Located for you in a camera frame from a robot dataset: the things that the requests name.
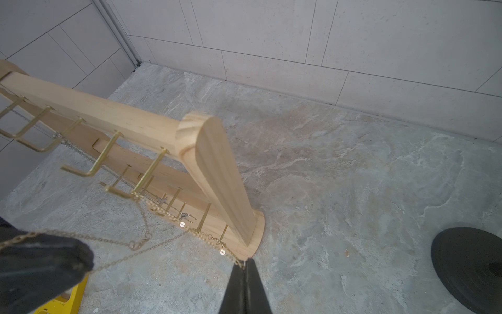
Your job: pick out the yellow triangular plastic frame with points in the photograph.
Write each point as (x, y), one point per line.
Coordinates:
(66, 303)

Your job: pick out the wooden jewelry display stand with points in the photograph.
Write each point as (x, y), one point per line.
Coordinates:
(184, 170)

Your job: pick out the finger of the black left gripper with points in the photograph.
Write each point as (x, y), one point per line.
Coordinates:
(39, 269)

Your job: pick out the black microphone stand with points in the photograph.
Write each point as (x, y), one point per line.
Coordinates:
(468, 263)

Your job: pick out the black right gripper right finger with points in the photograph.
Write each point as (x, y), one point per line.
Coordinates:
(255, 298)

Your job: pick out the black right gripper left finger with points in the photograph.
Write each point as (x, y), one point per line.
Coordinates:
(234, 298)

